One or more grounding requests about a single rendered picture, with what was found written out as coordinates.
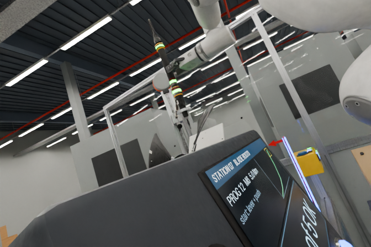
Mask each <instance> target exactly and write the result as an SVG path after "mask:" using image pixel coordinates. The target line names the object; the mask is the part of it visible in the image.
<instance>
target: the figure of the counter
mask: <svg viewBox="0 0 371 247"><path fill-rule="evenodd" d="M279 247H298V245H297V244H296V242H295V241H294V239H293V238H292V237H291V235H290V234H289V233H288V231H287V230H286V229H285V227H284V226H283V229H282V234H281V237H280V243H279Z"/></svg>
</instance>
